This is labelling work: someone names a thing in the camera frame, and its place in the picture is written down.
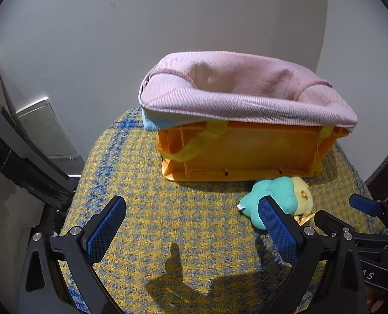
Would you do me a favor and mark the teal flower plush toy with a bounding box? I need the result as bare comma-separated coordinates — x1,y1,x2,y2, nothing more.
236,176,314,233

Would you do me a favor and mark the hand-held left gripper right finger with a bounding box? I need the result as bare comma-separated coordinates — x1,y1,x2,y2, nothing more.
258,195,368,314

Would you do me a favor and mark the pink fabric bag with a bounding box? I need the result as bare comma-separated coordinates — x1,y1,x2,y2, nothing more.
138,52,359,163

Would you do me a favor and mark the yellow blue checked blanket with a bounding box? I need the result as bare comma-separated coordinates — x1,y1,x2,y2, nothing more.
58,106,388,314

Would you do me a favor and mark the black grey appliance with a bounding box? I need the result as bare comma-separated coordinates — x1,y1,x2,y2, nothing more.
0,100,79,210

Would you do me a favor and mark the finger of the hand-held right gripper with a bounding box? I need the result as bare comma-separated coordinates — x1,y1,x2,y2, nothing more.
349,194,388,234
313,211,361,240

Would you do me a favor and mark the orange plastic crate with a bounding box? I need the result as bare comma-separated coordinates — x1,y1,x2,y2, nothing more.
155,121,349,182

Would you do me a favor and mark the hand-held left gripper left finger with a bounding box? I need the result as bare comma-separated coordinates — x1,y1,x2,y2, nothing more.
18,195,127,314

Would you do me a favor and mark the small yellow blue toy figure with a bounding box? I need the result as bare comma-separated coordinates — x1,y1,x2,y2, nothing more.
294,212,316,226

